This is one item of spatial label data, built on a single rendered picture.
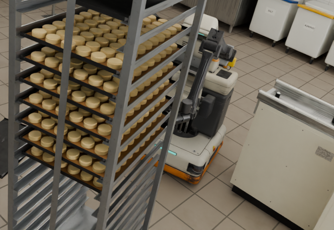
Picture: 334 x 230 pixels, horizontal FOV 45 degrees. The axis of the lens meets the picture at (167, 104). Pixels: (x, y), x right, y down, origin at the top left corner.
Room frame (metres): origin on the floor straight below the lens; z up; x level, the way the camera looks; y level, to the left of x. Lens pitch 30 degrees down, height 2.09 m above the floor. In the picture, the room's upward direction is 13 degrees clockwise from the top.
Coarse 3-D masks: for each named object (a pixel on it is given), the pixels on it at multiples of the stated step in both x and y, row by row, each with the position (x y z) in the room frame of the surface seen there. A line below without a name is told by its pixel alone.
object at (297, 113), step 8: (264, 96) 2.52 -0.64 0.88; (272, 96) 2.51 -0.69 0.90; (272, 104) 2.48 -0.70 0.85; (280, 104) 2.46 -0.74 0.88; (288, 104) 2.44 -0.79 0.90; (288, 112) 2.42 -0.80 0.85; (296, 112) 2.40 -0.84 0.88; (304, 112) 2.38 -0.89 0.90; (304, 120) 2.36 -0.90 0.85; (312, 120) 2.34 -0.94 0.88; (320, 120) 2.33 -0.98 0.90; (320, 128) 2.31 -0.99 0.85; (328, 128) 2.28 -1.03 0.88
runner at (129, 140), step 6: (168, 102) 1.66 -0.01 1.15; (162, 108) 1.59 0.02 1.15; (156, 114) 1.53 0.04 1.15; (150, 120) 1.48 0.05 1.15; (144, 126) 1.43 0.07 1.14; (138, 132) 1.38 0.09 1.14; (132, 138) 1.33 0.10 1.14; (126, 144) 1.28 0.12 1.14; (120, 150) 1.24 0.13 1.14; (102, 162) 1.15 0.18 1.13
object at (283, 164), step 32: (288, 96) 2.70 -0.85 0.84; (256, 128) 2.50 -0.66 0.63; (288, 128) 2.39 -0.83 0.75; (256, 160) 2.45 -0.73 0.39; (288, 160) 2.35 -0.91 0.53; (320, 160) 2.25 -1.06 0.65; (256, 192) 2.41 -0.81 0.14; (288, 192) 2.30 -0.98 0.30; (320, 192) 2.20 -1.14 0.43; (288, 224) 2.28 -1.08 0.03
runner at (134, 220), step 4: (144, 204) 1.74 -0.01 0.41; (144, 208) 1.68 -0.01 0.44; (140, 212) 1.67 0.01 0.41; (136, 216) 1.63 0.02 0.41; (140, 216) 1.64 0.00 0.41; (132, 220) 1.60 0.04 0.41; (136, 220) 1.59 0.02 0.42; (128, 224) 1.57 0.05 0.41; (132, 224) 1.55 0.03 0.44; (128, 228) 1.54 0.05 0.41
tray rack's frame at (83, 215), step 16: (16, 0) 1.28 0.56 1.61; (144, 0) 1.15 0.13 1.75; (16, 16) 1.28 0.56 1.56; (128, 32) 1.14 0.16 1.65; (16, 48) 1.28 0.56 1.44; (64, 48) 1.22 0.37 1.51; (128, 48) 1.14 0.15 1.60; (16, 64) 1.28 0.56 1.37; (64, 64) 1.22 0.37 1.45; (128, 64) 1.14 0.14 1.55; (64, 80) 1.21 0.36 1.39; (128, 80) 1.13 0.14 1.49; (64, 96) 1.21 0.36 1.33; (128, 96) 1.15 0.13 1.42; (16, 112) 1.29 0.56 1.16; (64, 112) 1.21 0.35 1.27; (16, 128) 1.29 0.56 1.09; (64, 128) 1.21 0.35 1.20; (112, 128) 1.14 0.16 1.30; (16, 144) 1.29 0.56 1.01; (112, 144) 1.14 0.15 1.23; (16, 160) 1.29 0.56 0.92; (112, 160) 1.13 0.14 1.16; (16, 176) 1.29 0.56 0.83; (112, 176) 1.14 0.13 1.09; (16, 192) 1.29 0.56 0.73; (16, 208) 1.30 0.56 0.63; (80, 208) 1.84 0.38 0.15; (16, 224) 1.30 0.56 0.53; (64, 224) 1.69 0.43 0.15; (80, 224) 1.72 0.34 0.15; (96, 224) 1.14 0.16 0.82
